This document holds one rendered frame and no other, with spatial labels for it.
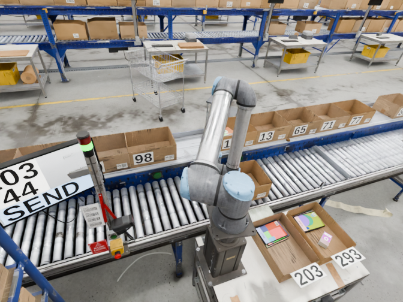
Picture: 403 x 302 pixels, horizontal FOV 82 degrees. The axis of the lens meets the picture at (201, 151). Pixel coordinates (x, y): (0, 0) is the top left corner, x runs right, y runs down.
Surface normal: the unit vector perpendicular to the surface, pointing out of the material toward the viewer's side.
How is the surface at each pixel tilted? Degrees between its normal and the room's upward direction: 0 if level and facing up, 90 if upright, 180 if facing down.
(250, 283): 0
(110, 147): 89
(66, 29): 90
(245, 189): 6
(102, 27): 88
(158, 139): 89
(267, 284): 0
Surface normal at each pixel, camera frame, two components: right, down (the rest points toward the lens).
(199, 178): -0.04, -0.42
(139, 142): 0.35, 0.60
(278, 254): 0.04, -0.76
